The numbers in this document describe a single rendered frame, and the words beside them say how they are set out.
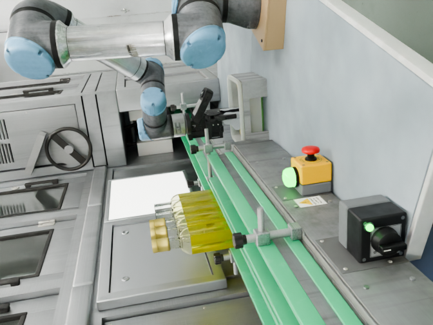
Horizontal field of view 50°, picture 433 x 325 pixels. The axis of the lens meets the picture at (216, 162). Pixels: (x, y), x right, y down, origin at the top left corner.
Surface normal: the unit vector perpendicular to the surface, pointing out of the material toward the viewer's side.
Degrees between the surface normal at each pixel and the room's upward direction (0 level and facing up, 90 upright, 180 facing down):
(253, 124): 90
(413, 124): 0
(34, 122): 89
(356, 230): 0
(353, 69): 0
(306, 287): 90
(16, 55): 78
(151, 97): 90
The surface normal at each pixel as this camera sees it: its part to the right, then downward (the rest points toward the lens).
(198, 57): 0.25, 0.82
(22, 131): 0.18, 0.31
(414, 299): -0.08, -0.94
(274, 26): 0.20, 0.57
